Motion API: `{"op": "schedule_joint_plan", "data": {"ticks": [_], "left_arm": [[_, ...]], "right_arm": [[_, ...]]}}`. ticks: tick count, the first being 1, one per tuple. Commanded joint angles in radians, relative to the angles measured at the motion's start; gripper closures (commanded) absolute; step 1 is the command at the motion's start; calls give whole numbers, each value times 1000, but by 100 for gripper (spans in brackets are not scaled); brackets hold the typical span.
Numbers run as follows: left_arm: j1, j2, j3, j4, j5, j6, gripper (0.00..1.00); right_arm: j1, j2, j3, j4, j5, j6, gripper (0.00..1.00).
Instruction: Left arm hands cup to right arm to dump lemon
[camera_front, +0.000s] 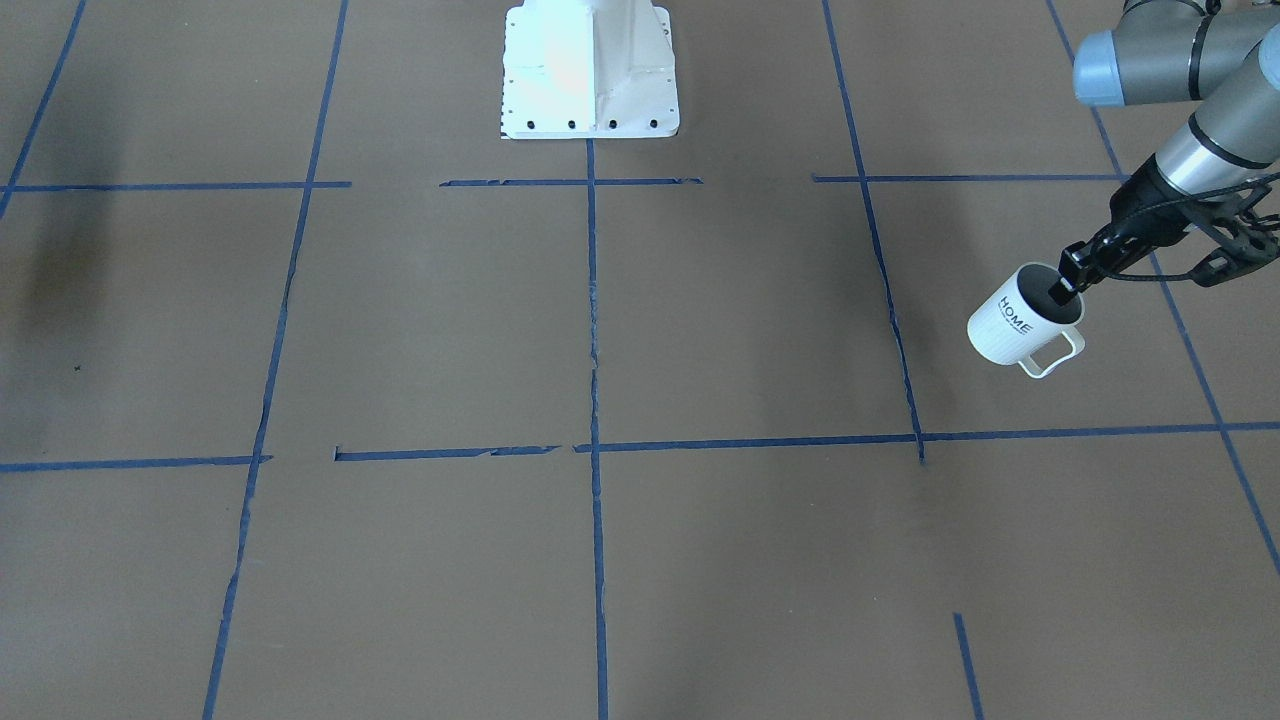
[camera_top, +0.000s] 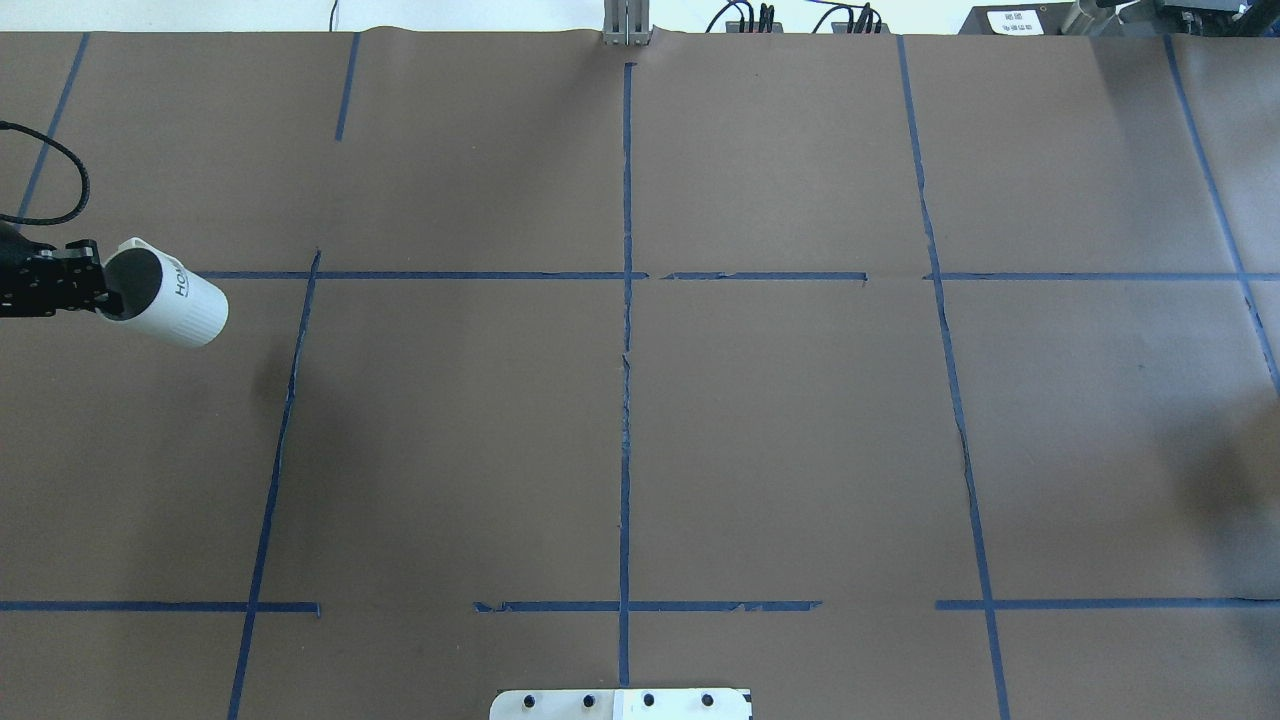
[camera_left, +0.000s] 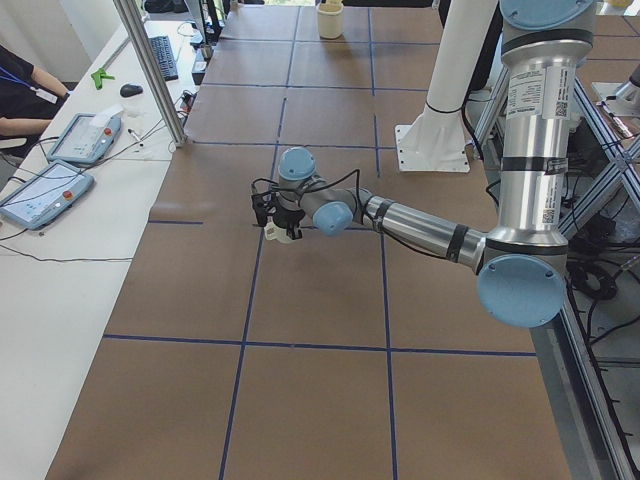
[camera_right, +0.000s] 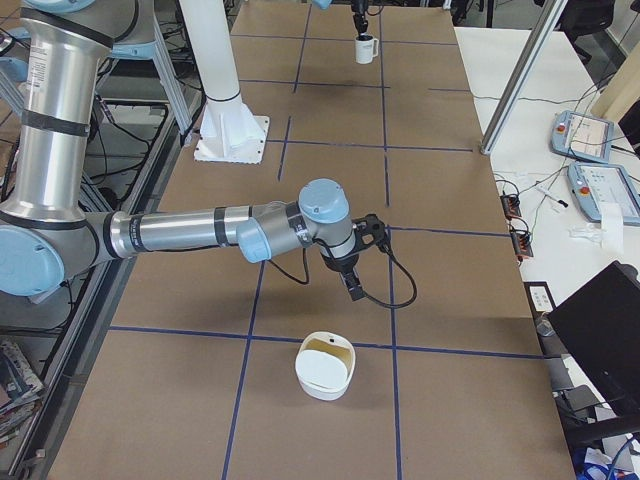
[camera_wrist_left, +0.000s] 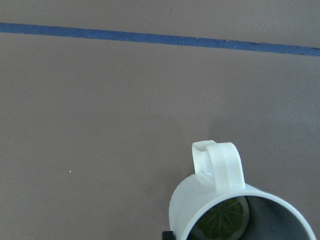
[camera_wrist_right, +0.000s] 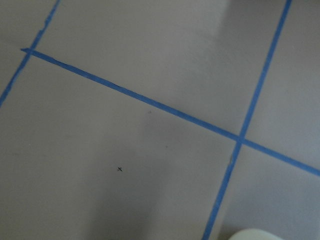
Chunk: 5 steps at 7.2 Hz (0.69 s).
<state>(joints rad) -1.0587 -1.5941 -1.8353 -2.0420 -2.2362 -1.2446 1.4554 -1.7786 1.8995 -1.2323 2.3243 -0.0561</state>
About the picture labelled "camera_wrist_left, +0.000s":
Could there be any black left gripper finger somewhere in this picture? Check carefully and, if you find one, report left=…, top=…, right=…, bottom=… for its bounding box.
left=161, top=231, right=175, bottom=240

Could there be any green lemon slice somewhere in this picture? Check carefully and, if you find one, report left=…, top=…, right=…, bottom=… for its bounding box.
left=187, top=196, right=250, bottom=240

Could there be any white mug with handle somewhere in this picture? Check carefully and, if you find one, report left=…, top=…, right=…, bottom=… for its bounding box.
left=168, top=140, right=316, bottom=240

